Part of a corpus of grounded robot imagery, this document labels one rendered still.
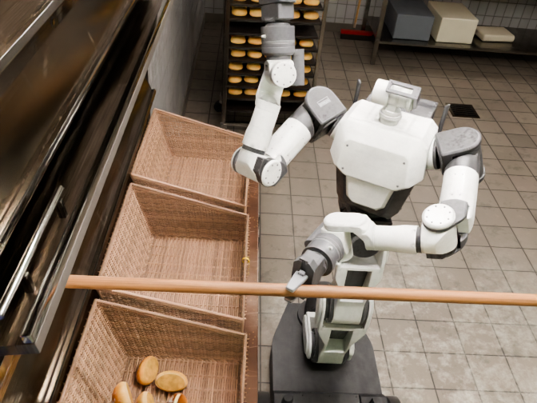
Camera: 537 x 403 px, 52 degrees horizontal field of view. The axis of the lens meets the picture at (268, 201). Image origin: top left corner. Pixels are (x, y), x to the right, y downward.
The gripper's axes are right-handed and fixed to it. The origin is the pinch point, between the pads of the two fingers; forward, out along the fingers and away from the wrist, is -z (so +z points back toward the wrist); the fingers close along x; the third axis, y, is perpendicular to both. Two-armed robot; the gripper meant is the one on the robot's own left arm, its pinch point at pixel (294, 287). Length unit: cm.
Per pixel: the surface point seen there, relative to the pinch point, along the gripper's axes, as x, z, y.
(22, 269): -26, -47, 28
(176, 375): 54, -6, 32
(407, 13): 71, 435, 118
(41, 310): -23, -50, 22
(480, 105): 118, 393, 22
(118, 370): 59, -13, 50
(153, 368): 57, -7, 40
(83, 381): 42, -29, 45
